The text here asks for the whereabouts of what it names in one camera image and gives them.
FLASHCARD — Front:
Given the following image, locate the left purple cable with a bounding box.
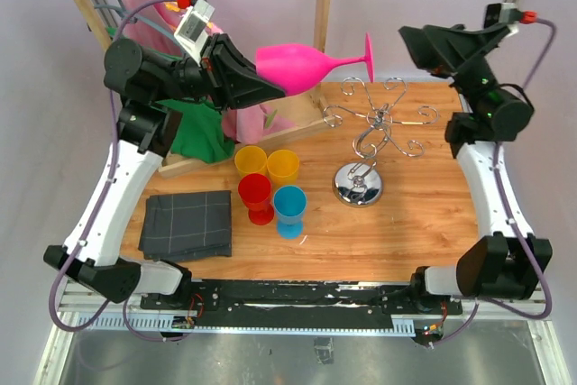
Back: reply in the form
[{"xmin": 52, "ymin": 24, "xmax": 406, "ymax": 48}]
[{"xmin": 48, "ymin": 0, "xmax": 190, "ymax": 344}]

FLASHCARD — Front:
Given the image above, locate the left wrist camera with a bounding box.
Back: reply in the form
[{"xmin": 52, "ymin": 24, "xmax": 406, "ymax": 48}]
[{"xmin": 174, "ymin": 0, "xmax": 215, "ymax": 64}]

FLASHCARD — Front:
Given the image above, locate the dark grey folded cloth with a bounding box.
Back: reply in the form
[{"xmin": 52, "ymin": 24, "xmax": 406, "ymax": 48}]
[{"xmin": 139, "ymin": 190, "xmax": 232, "ymax": 262}]

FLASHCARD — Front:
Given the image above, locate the pink t-shirt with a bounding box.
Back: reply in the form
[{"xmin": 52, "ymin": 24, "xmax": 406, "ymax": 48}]
[{"xmin": 123, "ymin": 0, "xmax": 295, "ymax": 144}]

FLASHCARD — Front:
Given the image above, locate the magenta wine glass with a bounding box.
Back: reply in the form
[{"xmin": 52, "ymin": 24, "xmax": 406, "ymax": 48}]
[{"xmin": 255, "ymin": 32, "xmax": 374, "ymax": 96}]

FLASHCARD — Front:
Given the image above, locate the red wine glass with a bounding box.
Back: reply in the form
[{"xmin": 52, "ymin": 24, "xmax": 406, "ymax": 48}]
[{"xmin": 237, "ymin": 173, "xmax": 274, "ymax": 225}]

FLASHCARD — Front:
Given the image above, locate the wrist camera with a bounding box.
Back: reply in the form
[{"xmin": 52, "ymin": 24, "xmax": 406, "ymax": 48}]
[
  {"xmin": 174, "ymin": 0, "xmax": 215, "ymax": 64},
  {"xmin": 483, "ymin": 3, "xmax": 525, "ymax": 35}
]

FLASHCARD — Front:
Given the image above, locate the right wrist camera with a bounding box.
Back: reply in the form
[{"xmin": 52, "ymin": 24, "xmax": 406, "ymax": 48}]
[{"xmin": 483, "ymin": 3, "xmax": 525, "ymax": 35}]

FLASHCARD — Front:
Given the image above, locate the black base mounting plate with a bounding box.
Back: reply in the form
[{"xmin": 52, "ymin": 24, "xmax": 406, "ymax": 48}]
[{"xmin": 141, "ymin": 280, "xmax": 463, "ymax": 325}]

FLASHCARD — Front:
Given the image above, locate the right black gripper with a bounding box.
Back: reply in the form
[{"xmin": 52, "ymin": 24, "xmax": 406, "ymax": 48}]
[{"xmin": 397, "ymin": 23, "xmax": 509, "ymax": 115}]

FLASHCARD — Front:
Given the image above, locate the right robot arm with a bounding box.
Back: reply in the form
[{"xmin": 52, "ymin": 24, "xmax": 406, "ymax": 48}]
[{"xmin": 398, "ymin": 23, "xmax": 553, "ymax": 319}]

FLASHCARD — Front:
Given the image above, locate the grey cable duct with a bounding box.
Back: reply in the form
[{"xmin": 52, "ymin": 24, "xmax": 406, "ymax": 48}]
[{"xmin": 74, "ymin": 315, "xmax": 418, "ymax": 336}]

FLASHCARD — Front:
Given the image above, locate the yellow wine glass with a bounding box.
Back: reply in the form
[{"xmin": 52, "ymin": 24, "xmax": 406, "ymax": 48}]
[
  {"xmin": 234, "ymin": 145, "xmax": 268, "ymax": 178},
  {"xmin": 267, "ymin": 150, "xmax": 300, "ymax": 187}
]

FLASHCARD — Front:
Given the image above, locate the chrome wine glass rack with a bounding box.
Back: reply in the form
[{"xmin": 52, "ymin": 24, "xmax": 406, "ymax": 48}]
[{"xmin": 323, "ymin": 78, "xmax": 440, "ymax": 208}]

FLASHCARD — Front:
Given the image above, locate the green tank top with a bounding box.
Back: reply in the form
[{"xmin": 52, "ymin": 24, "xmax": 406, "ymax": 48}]
[{"xmin": 123, "ymin": 23, "xmax": 235, "ymax": 164}]

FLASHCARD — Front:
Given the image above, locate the wooden clothes rack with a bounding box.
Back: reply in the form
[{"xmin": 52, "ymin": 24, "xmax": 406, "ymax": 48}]
[{"xmin": 73, "ymin": 0, "xmax": 331, "ymax": 178}]

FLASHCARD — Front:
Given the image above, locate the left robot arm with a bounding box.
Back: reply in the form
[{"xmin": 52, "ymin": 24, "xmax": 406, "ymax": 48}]
[{"xmin": 43, "ymin": 33, "xmax": 293, "ymax": 309}]

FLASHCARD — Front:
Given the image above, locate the blue wine glass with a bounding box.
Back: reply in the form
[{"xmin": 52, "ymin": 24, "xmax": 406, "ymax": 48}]
[{"xmin": 272, "ymin": 185, "xmax": 307, "ymax": 239}]

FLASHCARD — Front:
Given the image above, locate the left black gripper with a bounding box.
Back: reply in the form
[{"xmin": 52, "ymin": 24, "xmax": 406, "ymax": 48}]
[{"xmin": 152, "ymin": 32, "xmax": 288, "ymax": 115}]

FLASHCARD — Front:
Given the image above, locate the green wine glass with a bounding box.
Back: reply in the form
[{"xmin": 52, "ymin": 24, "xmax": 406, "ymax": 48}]
[{"xmin": 264, "ymin": 109, "xmax": 278, "ymax": 129}]

